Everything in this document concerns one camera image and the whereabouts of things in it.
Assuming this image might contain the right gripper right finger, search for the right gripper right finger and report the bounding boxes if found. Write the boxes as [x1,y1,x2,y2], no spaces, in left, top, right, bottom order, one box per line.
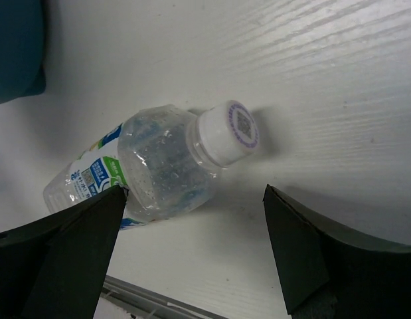
[263,186,411,318]

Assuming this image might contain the aluminium front rail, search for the aluminium front rail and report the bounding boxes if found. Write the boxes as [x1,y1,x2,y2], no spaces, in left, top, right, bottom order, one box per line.
[101,275,224,319]

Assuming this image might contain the clear bottle green white label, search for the clear bottle green white label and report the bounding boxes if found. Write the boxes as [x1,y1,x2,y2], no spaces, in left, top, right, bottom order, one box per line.
[43,100,259,230]

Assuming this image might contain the teal bin with yellow rim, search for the teal bin with yellow rim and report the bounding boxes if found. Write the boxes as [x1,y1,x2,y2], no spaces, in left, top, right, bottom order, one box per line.
[0,0,46,104]

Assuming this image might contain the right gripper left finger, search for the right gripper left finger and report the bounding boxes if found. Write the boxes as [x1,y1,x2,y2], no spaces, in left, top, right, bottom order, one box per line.
[0,186,126,318]

